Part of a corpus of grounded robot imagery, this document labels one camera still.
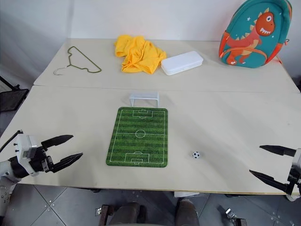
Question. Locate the green soccer field mat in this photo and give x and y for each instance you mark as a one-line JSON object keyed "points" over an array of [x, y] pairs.
{"points": [[138, 146]]}

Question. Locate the small soccer ball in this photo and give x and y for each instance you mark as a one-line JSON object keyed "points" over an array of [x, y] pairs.
{"points": [[196, 154]]}

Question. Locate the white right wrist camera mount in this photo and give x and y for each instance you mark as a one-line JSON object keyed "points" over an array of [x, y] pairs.
{"points": [[297, 157]]}

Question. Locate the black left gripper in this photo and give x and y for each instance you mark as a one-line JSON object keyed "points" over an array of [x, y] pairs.
{"points": [[38, 162]]}

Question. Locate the black stand frame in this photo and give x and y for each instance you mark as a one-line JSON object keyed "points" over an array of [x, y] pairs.
{"points": [[11, 100]]}

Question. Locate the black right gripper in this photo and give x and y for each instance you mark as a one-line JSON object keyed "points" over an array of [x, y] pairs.
{"points": [[294, 176]]}

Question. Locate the dark rounded shape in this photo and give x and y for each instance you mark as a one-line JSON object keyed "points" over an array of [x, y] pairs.
{"points": [[187, 213]]}

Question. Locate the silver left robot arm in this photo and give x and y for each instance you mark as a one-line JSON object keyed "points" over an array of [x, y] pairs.
{"points": [[4, 168]]}

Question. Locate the white block under table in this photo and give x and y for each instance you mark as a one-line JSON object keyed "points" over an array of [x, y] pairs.
{"points": [[185, 194]]}

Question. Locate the metal caster bracket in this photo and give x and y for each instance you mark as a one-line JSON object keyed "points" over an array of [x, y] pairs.
{"points": [[232, 214], [103, 210]]}

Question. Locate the yellow crumpled cloth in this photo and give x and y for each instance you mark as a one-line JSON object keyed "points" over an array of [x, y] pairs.
{"points": [[141, 54]]}

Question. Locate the teal dinosaur backpack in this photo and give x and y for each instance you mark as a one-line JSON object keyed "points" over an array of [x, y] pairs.
{"points": [[247, 28]]}

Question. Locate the white miniature goal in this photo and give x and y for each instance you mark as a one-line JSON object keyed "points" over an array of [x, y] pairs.
{"points": [[143, 95]]}

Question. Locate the white plastic case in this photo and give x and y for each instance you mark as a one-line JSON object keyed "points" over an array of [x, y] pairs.
{"points": [[181, 62]]}

